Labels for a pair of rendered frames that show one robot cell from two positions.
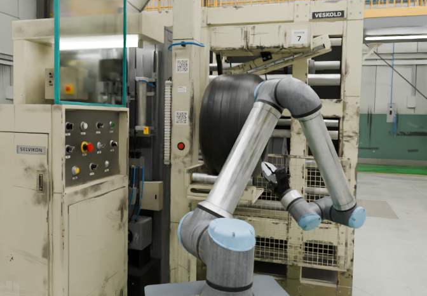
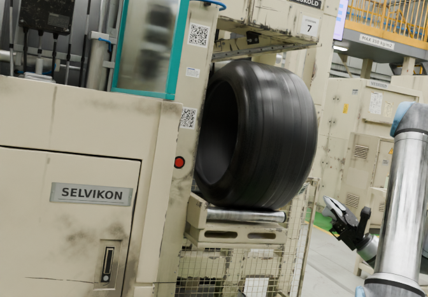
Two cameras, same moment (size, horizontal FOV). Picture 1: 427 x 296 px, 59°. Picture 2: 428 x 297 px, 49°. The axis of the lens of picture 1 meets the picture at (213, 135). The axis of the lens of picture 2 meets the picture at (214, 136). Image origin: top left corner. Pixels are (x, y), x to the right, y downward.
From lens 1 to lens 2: 1.40 m
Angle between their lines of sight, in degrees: 40
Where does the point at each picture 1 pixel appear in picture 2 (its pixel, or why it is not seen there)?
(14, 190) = (28, 289)
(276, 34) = (285, 15)
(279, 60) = (267, 48)
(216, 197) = (411, 269)
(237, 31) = not seen: outside the picture
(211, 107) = (272, 115)
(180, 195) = (166, 240)
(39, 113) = (125, 115)
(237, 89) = (296, 92)
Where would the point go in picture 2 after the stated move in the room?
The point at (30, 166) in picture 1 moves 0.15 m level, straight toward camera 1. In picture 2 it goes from (84, 230) to (153, 251)
